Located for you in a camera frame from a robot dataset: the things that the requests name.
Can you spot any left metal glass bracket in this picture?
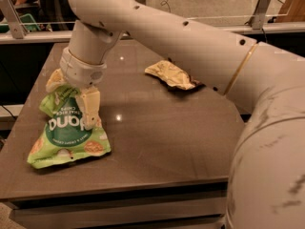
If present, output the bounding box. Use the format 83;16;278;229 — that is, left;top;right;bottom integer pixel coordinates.
0;0;27;39

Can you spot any right metal glass bracket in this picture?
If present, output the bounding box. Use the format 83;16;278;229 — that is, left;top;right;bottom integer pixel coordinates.
249;0;271;30

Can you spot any glass barrier panel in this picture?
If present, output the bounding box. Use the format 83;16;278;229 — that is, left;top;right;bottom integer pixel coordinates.
0;0;305;34

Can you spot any green rice chip bag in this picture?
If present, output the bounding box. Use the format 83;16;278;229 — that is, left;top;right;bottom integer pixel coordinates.
28;85;111;169

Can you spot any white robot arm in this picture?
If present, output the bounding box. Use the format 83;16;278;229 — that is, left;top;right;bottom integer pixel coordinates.
60;0;305;229

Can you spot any brown and cream chip bag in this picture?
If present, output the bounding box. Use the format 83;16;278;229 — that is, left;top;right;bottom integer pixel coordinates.
145;60;202;91

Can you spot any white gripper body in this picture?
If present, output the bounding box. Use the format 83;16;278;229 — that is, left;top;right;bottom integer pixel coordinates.
60;48;107;89

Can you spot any table drawer cabinet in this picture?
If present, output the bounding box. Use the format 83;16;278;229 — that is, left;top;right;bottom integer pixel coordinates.
10;181;227;229

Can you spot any green crate behind glass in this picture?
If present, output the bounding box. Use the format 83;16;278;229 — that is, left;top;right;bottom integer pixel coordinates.
0;13;41;33

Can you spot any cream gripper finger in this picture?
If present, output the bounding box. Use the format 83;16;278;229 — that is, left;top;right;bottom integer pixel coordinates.
46;69;67;93
75;86;100;129

